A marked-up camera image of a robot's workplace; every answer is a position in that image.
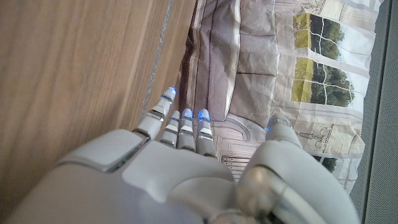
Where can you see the grey tape outline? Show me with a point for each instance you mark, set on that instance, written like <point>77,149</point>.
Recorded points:
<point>158,49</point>

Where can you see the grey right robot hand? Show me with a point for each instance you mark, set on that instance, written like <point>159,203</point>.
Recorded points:
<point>161,174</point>

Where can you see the printed room backdrop cloth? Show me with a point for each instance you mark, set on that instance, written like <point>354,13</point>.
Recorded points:
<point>255,62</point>

